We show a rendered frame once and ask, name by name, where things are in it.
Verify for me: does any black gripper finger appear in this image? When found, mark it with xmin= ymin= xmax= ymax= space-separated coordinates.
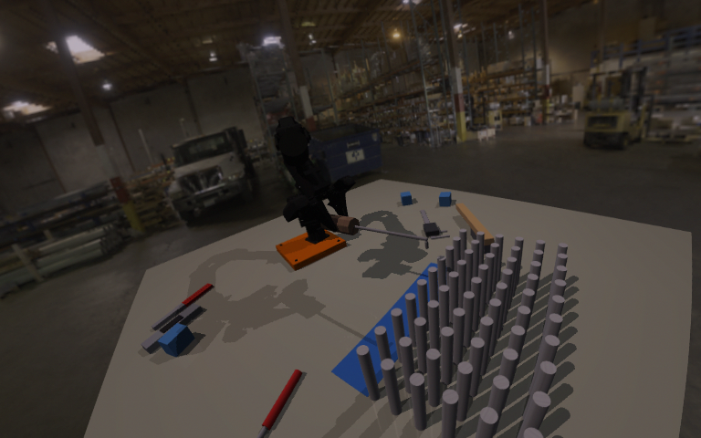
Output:
xmin=328 ymin=189 xmax=348 ymax=216
xmin=302 ymin=200 xmax=337 ymax=233

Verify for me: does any red-handled screwdriver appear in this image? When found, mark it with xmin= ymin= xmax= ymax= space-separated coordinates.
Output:
xmin=257 ymin=370 xmax=302 ymax=438

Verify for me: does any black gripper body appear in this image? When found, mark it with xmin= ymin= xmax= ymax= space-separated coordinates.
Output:
xmin=283 ymin=164 xmax=356 ymax=222

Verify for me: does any blue cube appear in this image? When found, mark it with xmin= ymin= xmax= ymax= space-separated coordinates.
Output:
xmin=158 ymin=323 xmax=195 ymax=358
xmin=400 ymin=191 xmax=413 ymax=205
xmin=439 ymin=192 xmax=452 ymax=206

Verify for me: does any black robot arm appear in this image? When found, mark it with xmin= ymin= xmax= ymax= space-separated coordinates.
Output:
xmin=274 ymin=116 xmax=330 ymax=245

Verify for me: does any blue flat strip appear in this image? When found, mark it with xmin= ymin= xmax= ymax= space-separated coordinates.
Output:
xmin=331 ymin=263 xmax=438 ymax=397

